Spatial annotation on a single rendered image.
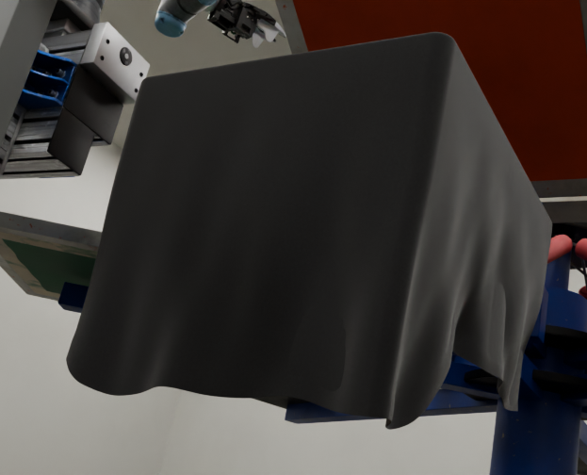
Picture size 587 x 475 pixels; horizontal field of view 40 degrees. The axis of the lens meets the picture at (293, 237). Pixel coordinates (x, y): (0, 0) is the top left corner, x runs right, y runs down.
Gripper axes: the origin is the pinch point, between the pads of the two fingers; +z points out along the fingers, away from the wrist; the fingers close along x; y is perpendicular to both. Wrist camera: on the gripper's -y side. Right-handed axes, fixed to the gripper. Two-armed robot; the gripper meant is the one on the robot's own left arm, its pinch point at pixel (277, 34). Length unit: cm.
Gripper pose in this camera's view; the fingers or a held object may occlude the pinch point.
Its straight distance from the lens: 225.0
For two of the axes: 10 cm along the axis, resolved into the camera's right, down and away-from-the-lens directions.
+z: 7.5, 3.9, 5.3
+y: -2.9, 9.2, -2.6
